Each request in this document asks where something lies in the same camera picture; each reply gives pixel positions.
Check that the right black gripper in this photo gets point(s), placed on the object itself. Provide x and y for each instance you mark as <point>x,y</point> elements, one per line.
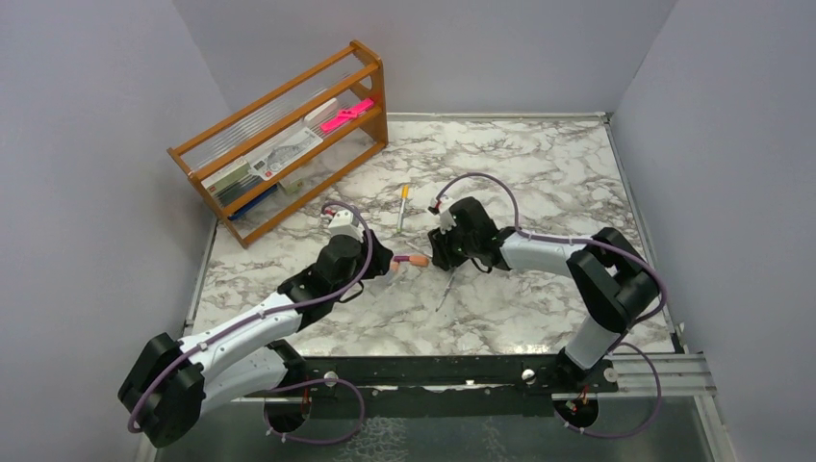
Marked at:
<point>441,253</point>

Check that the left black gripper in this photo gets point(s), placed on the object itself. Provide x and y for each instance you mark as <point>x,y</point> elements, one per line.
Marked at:
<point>379,260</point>

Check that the orange tip white marker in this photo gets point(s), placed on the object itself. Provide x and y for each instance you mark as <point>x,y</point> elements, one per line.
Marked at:
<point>394,274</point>

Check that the white pen yellow end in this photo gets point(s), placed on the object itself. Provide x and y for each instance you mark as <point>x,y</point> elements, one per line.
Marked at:
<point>418,249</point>

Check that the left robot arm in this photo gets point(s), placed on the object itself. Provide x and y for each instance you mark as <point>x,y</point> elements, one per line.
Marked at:
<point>173,383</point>

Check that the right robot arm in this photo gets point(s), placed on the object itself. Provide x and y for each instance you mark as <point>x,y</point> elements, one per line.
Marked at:
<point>612,279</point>

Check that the white grey pen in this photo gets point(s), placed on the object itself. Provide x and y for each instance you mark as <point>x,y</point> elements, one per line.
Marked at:
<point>446,290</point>

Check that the white digital scale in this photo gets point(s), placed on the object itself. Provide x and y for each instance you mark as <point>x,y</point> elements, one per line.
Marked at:
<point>279,152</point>

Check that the wooden rack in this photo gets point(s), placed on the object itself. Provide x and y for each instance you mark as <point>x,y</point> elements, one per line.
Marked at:
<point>309,99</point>

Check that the green white box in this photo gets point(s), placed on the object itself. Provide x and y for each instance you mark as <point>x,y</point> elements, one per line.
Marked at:
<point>225,184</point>

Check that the pink tool on rack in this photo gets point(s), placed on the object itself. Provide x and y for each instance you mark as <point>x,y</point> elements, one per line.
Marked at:
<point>344,116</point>

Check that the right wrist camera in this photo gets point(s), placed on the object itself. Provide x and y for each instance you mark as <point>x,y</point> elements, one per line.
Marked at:
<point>441,209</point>

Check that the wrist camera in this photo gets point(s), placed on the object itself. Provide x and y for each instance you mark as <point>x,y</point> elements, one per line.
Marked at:
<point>345,223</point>
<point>441,209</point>

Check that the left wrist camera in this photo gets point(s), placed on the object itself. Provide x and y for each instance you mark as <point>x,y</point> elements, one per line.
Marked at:
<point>345,223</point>

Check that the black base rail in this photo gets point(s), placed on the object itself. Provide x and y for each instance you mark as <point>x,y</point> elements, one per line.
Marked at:
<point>345,387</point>

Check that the aluminium frame rail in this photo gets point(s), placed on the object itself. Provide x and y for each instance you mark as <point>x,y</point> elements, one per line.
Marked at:
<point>680,375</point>

